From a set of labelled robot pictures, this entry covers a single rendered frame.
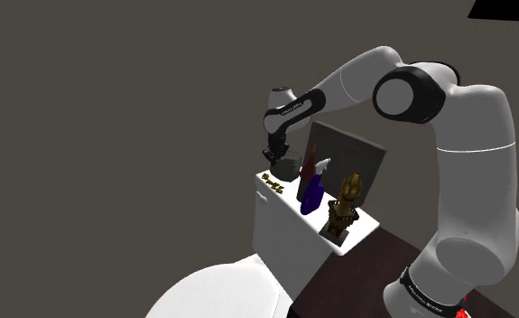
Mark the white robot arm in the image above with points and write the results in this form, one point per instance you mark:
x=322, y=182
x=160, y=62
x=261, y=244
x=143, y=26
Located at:
x=474, y=176

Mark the grey wall panel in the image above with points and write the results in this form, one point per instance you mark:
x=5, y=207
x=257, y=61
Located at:
x=351, y=158

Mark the white toilet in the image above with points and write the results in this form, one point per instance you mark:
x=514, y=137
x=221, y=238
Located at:
x=281, y=229

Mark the blue spray bottle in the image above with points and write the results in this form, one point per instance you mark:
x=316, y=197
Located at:
x=312, y=193

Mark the dark red cone figure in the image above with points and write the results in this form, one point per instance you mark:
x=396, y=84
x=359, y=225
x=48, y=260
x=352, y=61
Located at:
x=309, y=166

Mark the grey bowl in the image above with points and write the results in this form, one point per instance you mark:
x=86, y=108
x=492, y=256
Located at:
x=288, y=169

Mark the golden tower figure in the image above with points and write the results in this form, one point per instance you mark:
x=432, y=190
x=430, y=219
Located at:
x=343, y=207

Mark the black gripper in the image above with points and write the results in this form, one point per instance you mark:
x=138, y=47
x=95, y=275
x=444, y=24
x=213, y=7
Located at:
x=276, y=146

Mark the dark brown robot stand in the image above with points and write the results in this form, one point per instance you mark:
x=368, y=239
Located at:
x=356, y=282

